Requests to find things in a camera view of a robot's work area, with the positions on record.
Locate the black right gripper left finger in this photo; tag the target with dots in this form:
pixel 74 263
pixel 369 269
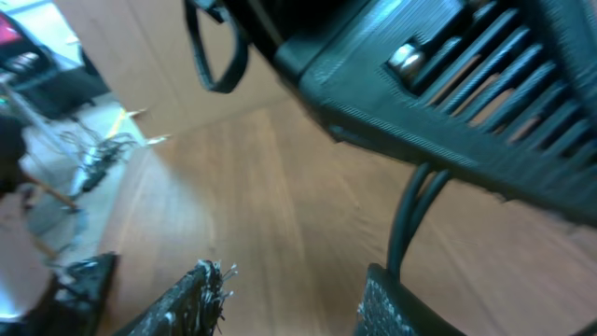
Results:
pixel 193 306

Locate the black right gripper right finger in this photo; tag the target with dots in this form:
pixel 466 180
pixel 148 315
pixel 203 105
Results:
pixel 388 308

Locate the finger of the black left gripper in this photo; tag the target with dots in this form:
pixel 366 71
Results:
pixel 501 93

